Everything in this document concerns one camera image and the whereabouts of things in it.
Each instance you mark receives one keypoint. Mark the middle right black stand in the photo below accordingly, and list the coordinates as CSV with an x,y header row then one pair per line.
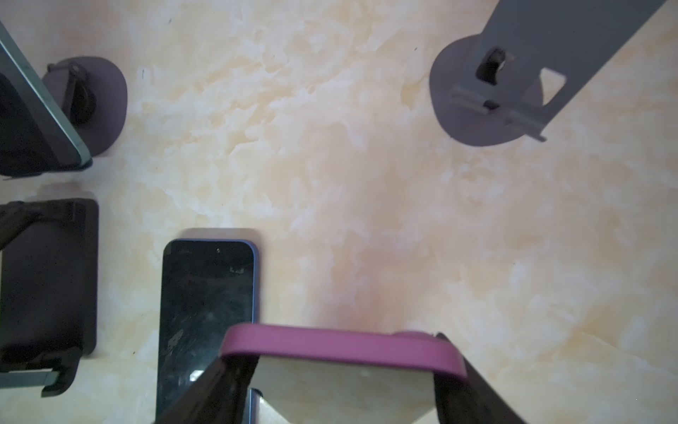
x,y
49,282

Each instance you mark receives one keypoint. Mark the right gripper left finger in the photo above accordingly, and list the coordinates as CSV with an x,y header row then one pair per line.
x,y
221,394

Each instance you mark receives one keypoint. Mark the black phone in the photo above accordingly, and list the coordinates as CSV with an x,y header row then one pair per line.
x,y
36,135
208,286

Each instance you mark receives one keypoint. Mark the middle left round stand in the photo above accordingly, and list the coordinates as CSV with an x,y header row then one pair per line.
x,y
92,93

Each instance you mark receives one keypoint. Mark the grey round phone stand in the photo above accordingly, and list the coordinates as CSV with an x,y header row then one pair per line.
x,y
527,64

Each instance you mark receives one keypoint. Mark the purple phone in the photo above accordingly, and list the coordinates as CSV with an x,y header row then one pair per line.
x,y
306,375

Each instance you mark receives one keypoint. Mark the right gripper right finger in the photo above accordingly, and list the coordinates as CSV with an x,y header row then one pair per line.
x,y
471,400

